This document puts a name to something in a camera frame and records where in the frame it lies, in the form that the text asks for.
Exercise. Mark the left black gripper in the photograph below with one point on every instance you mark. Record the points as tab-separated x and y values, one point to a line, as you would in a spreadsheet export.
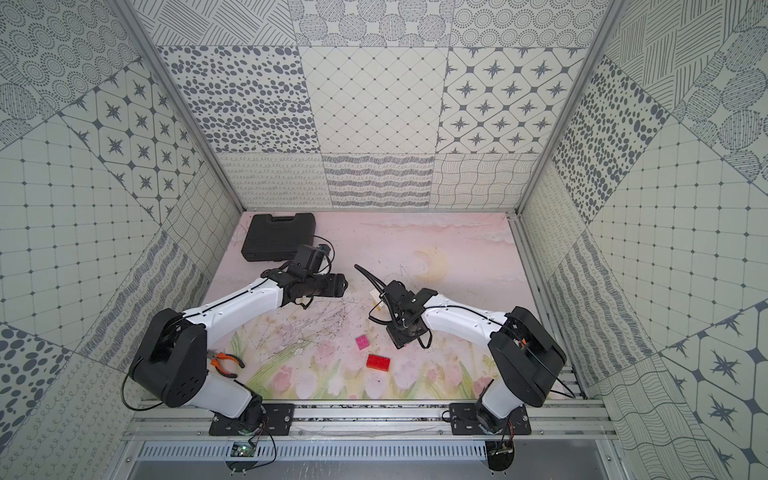
330	285

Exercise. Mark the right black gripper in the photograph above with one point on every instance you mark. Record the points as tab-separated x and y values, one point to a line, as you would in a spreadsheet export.
396	337

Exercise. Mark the pink lego brick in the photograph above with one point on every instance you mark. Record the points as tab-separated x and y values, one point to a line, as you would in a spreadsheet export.
362	342

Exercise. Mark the red lego brick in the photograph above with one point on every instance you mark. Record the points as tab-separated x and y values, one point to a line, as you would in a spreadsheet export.
378	363

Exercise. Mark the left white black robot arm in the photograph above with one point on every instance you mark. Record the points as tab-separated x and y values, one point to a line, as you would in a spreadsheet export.
172	360

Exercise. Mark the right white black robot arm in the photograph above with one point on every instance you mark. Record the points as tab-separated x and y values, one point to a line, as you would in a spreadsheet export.
528	359

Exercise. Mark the black plastic tool case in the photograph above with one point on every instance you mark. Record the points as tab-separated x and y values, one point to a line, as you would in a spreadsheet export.
277	238

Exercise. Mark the pink floral table mat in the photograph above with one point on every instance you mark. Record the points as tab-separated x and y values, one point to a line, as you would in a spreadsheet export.
297	353

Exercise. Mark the right black round controller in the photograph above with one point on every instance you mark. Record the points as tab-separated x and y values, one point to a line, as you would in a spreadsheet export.
499	455

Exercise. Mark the left green circuit board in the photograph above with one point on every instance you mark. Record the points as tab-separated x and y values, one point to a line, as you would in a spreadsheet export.
242	458

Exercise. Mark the orange handled pliers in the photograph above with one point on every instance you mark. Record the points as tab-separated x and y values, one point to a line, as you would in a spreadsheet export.
220	362

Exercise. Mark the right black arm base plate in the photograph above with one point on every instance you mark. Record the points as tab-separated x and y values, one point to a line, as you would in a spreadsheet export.
474	419

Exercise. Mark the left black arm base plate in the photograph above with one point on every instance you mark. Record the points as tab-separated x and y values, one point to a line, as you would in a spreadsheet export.
275	418

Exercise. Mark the white slotted cable duct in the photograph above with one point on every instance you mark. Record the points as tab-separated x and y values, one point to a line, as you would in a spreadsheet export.
334	450

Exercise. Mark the aluminium extrusion rail frame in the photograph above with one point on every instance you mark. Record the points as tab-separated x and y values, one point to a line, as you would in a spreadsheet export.
372	419

